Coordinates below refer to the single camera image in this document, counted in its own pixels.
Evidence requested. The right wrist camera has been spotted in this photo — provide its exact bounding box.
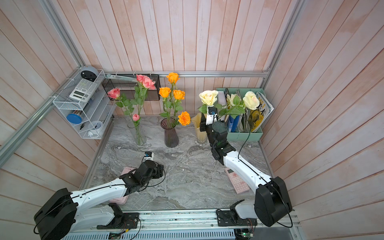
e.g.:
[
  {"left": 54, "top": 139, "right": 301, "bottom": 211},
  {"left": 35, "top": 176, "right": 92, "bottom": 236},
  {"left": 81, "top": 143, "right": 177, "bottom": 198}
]
[{"left": 206, "top": 107, "right": 218, "bottom": 126}]

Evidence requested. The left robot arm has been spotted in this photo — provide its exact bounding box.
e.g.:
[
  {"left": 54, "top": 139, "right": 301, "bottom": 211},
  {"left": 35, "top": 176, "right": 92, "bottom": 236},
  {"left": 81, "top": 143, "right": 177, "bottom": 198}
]
[{"left": 34, "top": 160, "right": 165, "bottom": 240}]

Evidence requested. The green file organizer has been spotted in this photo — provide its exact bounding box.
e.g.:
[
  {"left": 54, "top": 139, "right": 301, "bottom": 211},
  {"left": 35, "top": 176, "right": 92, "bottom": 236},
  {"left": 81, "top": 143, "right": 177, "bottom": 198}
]
[{"left": 216, "top": 88, "right": 266, "bottom": 142}]

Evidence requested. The small orange rose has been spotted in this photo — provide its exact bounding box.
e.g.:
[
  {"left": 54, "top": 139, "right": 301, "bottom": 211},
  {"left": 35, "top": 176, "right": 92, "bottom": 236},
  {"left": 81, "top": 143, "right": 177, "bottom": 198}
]
[{"left": 159, "top": 87, "right": 172, "bottom": 128}]

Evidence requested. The round black white device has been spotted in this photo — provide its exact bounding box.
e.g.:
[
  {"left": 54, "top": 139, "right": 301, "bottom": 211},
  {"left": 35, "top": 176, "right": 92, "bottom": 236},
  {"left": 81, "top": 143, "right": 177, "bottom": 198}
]
[{"left": 81, "top": 66, "right": 99, "bottom": 82}]

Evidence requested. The white calculator on shelf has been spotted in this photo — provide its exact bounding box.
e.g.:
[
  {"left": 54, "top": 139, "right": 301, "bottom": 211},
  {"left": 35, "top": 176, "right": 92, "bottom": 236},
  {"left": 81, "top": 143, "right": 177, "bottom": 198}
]
[{"left": 69, "top": 79, "right": 97, "bottom": 103}]

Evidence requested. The orange marigold flower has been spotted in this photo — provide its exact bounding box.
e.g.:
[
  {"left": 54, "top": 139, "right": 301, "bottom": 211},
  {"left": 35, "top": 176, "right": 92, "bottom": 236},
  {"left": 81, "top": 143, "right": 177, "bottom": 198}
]
[{"left": 175, "top": 112, "right": 191, "bottom": 126}]

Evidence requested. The purple glass vase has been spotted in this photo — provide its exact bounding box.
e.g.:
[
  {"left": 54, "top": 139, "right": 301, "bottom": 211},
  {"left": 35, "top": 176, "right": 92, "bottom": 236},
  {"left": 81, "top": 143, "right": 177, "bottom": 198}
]
[{"left": 161, "top": 118, "right": 179, "bottom": 148}]

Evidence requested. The clear glass vase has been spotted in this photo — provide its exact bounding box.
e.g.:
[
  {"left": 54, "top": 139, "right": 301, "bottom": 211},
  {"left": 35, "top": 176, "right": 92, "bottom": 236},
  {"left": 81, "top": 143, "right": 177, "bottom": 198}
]
[{"left": 128, "top": 119, "right": 147, "bottom": 146}]

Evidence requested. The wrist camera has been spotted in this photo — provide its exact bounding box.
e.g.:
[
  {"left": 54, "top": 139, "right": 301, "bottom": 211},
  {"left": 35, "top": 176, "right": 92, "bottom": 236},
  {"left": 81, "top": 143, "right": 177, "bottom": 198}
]
[
  {"left": 206, "top": 107, "right": 218, "bottom": 126},
  {"left": 142, "top": 151, "right": 154, "bottom": 163}
]

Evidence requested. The cream white rose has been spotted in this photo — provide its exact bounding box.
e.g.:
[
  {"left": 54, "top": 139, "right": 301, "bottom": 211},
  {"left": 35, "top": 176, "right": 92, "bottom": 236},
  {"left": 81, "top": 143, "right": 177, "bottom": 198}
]
[{"left": 233, "top": 91, "right": 260, "bottom": 115}]

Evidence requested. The pink rose flower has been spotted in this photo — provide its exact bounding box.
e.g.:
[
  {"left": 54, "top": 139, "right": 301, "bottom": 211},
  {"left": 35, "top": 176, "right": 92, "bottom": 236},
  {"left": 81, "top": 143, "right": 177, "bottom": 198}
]
[{"left": 107, "top": 87, "right": 142, "bottom": 142}]

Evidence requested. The pink pencil case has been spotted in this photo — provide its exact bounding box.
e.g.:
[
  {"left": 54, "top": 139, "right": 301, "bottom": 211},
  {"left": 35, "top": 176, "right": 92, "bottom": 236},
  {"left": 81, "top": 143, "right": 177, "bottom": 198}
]
[{"left": 108, "top": 166, "right": 137, "bottom": 206}]

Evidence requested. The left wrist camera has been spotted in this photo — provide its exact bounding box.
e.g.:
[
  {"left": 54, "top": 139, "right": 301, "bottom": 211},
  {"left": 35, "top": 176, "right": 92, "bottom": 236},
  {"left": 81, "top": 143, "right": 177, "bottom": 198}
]
[{"left": 142, "top": 151, "right": 154, "bottom": 163}]

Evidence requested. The white wire shelf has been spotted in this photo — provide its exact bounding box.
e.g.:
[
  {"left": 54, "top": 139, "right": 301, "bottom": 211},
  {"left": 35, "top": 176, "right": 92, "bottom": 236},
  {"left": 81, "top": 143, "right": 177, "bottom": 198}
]
[{"left": 53, "top": 69, "right": 116, "bottom": 140}]

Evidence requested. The large orange rose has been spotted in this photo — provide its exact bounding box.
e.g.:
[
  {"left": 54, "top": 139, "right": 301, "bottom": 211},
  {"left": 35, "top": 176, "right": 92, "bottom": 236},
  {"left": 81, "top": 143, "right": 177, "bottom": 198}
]
[{"left": 173, "top": 90, "right": 185, "bottom": 118}]

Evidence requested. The yellow glass vase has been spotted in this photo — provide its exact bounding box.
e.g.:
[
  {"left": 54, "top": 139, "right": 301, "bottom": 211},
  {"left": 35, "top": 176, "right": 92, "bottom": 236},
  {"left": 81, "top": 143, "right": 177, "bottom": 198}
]
[{"left": 191, "top": 113, "right": 208, "bottom": 147}]

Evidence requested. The yellow magazine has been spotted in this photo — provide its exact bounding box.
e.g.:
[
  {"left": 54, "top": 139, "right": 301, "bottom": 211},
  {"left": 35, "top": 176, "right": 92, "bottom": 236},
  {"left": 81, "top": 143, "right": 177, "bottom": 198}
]
[{"left": 248, "top": 92, "right": 274, "bottom": 133}]

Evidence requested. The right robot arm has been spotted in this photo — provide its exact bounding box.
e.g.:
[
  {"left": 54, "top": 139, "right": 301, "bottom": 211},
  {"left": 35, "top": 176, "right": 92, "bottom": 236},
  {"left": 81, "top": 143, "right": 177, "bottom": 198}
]
[{"left": 200, "top": 115, "right": 293, "bottom": 227}]

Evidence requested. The pink tulip flower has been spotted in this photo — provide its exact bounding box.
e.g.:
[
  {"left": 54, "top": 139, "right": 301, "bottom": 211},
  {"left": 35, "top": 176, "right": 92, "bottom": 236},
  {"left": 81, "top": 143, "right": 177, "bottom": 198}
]
[{"left": 132, "top": 114, "right": 141, "bottom": 145}]

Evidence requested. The pink rose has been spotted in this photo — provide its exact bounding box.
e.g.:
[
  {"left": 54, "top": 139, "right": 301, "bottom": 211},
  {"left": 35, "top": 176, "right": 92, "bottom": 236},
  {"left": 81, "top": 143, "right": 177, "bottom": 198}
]
[
  {"left": 137, "top": 75, "right": 151, "bottom": 88},
  {"left": 134, "top": 76, "right": 157, "bottom": 145}
]

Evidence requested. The blue lid jar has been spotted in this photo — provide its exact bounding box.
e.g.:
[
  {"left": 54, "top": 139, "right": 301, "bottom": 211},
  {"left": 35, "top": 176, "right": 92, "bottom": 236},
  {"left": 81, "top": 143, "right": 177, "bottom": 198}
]
[{"left": 66, "top": 111, "right": 83, "bottom": 125}]

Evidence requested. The pink calculator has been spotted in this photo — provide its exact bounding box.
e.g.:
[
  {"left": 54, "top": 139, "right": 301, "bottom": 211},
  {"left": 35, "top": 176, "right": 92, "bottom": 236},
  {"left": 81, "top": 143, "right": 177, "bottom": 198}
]
[{"left": 225, "top": 168, "right": 250, "bottom": 194}]

